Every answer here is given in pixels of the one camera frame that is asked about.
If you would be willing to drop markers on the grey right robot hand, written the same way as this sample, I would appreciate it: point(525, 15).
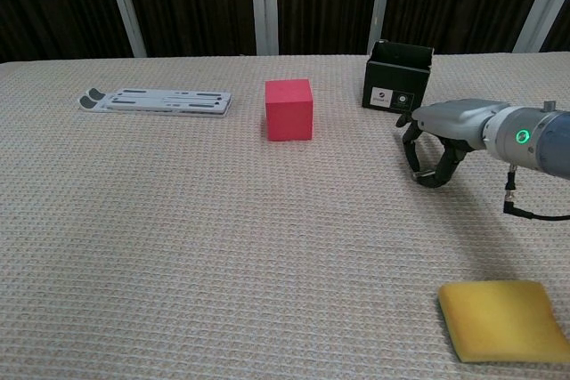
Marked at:
point(454, 119)

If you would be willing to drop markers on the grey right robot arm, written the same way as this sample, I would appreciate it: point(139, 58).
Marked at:
point(530, 137)

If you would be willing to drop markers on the white folding laptop stand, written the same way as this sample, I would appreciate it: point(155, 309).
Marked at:
point(169, 102)

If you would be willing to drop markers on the black open cardboard box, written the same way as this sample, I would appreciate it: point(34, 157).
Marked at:
point(392, 84)

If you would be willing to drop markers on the red foam cube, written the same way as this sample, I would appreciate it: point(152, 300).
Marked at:
point(288, 110)

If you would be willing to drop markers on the yellow sponge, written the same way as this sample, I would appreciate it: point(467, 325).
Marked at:
point(501, 321)

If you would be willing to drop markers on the beige woven table cloth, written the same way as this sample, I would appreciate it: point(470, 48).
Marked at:
point(222, 237)

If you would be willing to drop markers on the white window frame post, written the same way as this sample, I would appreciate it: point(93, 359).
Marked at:
point(263, 4)
point(124, 4)
point(380, 2)
point(541, 4)

